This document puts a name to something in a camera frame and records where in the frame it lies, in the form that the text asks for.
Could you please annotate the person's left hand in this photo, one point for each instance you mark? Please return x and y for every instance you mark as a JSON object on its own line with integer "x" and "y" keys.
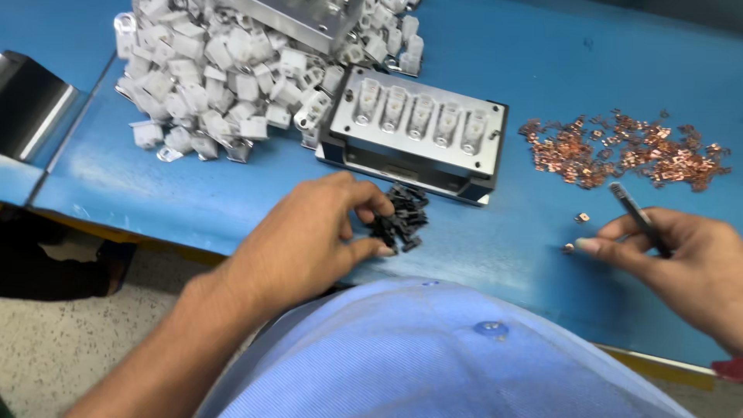
{"x": 296, "y": 244}

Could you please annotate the person's right hand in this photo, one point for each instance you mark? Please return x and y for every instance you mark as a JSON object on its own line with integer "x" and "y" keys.
{"x": 702, "y": 273}

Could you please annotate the black tweezers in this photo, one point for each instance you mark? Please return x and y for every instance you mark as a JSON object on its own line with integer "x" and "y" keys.
{"x": 635, "y": 213}

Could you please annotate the pile of small black clips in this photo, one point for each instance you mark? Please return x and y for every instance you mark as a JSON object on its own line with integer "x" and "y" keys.
{"x": 406, "y": 218}

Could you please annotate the red plastic piece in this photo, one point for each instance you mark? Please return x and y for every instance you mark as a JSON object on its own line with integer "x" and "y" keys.
{"x": 728, "y": 370}

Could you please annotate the single copper terminal piece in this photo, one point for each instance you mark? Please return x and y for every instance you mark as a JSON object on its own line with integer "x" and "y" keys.
{"x": 582, "y": 218}
{"x": 567, "y": 248}

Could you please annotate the metal fixture jig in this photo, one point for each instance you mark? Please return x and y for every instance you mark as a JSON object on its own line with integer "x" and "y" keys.
{"x": 406, "y": 157}

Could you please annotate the pile of copper terminals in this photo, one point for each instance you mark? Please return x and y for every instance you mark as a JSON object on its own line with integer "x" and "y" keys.
{"x": 627, "y": 151}

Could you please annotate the pile of white plastic housings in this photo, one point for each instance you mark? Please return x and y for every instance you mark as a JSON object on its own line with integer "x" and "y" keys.
{"x": 220, "y": 75}

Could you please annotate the light blue shirt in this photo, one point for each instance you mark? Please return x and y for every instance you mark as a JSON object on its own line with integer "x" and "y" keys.
{"x": 441, "y": 366}

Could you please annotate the blue shirt button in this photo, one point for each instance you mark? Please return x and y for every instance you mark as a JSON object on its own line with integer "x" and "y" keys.
{"x": 491, "y": 329}

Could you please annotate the grey metal block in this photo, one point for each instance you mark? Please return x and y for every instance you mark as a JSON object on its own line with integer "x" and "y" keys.
{"x": 302, "y": 17}

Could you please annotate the dark object under table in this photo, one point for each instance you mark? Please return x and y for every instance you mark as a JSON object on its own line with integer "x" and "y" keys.
{"x": 58, "y": 261}

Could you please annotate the shiny metal cylinder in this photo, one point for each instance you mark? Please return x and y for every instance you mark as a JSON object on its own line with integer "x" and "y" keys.
{"x": 32, "y": 107}

